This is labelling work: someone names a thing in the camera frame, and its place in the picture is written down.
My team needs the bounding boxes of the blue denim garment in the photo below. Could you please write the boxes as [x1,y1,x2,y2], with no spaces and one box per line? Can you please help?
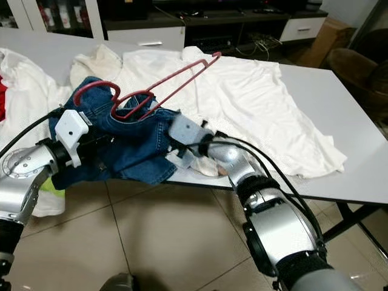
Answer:
[48,76,179,186]

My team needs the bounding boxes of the pink wire clothes hanger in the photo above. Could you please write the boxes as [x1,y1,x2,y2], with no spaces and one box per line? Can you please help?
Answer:
[73,52,222,121]

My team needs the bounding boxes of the white shirt with green print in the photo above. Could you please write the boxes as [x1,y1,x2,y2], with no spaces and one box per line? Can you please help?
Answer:
[0,48,67,218]

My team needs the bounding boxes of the white long sleeve shirt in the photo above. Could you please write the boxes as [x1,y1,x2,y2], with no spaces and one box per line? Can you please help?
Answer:
[121,48,225,175]

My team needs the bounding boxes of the large white shirt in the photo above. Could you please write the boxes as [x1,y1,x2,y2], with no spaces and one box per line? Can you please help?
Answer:
[182,45,347,179]

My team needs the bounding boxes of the red shirt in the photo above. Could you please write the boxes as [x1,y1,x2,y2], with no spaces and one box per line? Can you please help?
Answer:
[0,76,8,122]

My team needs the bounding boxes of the wide white drawer front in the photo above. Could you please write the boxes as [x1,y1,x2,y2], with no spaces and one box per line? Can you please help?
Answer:
[104,25,186,50]

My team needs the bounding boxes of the dark brown tv bench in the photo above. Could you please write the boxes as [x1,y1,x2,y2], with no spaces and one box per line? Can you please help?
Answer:
[100,0,328,50]

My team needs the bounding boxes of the white glass door cabinet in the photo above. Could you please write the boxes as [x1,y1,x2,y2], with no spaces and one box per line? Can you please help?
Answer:
[0,0,104,38]

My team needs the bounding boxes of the small white drawer front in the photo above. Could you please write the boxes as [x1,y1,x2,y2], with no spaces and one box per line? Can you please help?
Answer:
[279,15,328,42]

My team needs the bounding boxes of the brown cardboard box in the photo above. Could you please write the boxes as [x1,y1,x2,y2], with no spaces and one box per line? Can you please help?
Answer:
[300,17,355,67]

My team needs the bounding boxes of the black table leg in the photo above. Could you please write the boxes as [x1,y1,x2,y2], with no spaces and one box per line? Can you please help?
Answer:
[318,203,388,243]

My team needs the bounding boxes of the brown armchair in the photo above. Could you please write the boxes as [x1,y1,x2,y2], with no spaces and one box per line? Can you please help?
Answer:
[327,27,388,119]

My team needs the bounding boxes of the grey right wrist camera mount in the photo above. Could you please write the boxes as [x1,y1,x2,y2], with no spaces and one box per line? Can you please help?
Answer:
[169,114,210,155]

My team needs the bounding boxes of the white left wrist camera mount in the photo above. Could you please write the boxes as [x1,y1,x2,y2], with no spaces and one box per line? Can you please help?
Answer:
[56,109,92,169]

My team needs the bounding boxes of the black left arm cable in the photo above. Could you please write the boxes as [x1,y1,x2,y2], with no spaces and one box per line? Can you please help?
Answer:
[0,109,64,158]

